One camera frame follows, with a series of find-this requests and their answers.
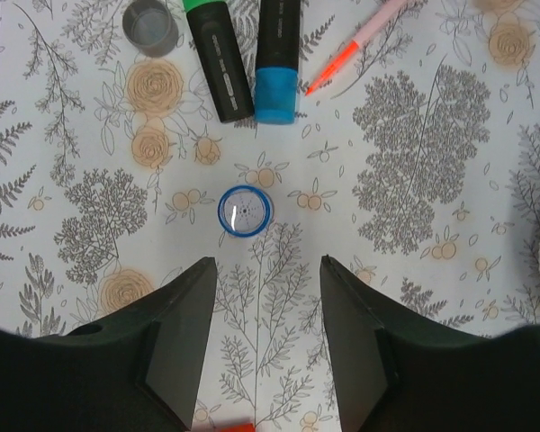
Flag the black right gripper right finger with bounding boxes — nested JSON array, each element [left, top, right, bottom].
[[319, 254, 500, 432]]

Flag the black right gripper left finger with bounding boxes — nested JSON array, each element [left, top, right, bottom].
[[65, 256, 218, 431]]

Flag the black highlighter blue cap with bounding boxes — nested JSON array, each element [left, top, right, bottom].
[[253, 0, 302, 125]]

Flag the orange folded shorts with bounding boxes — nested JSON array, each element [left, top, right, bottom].
[[192, 423, 256, 432]]

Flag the blue capped small jar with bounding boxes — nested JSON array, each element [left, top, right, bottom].
[[217, 184, 274, 238]]

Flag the black highlighter green cap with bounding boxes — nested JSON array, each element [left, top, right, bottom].
[[183, 0, 254, 123]]

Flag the grey round cap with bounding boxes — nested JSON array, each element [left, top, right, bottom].
[[122, 0, 179, 58]]

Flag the orange pink pen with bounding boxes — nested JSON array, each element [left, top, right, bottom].
[[305, 0, 408, 95]]

